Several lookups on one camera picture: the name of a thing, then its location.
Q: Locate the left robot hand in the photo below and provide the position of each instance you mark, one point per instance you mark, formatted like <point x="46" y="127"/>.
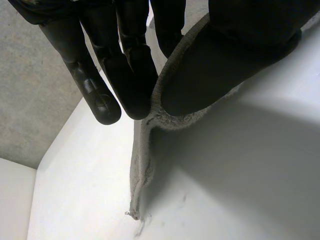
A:
<point x="212" y="75"/>

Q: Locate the grey towel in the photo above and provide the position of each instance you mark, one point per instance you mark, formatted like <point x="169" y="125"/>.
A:
<point x="143" y="155"/>

